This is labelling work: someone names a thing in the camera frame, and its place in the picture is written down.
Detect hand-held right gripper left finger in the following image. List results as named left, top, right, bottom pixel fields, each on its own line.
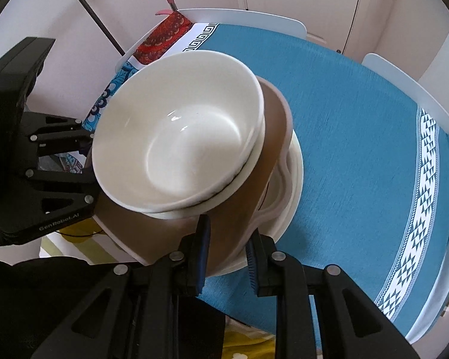
left=41, top=214, right=212, bottom=359

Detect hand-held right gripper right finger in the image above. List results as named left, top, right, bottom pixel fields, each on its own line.
left=245, top=232, right=420, bottom=359

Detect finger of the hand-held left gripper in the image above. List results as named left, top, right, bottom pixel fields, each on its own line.
left=24, top=168, right=98, bottom=219
left=22, top=113, right=95, bottom=158

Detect brown plate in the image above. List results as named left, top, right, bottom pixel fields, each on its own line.
left=93, top=76, right=295, bottom=275

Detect cream bowl with cartoon print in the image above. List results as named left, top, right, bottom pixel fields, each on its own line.
left=140, top=116, right=266, bottom=220

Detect large white plate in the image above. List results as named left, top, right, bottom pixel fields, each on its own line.
left=206, top=135, right=304, bottom=275

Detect plain white bowl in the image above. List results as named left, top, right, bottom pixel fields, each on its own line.
left=92, top=50, right=266, bottom=212

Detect yellow striped cloth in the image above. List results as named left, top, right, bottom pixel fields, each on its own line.
left=40, top=227, right=117, bottom=267

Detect black metal pole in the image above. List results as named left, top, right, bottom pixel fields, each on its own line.
left=56, top=0, right=126, bottom=55

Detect blue tablecloth with white border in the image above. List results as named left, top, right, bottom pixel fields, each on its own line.
left=195, top=23, right=449, bottom=339

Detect white chair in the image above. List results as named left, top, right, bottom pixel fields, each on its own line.
left=165, top=8, right=307, bottom=40
left=361, top=53, right=449, bottom=137

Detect white door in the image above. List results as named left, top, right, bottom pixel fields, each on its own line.
left=180, top=0, right=378, bottom=54

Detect thin black cable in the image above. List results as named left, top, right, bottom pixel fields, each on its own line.
left=58, top=232, right=106, bottom=239

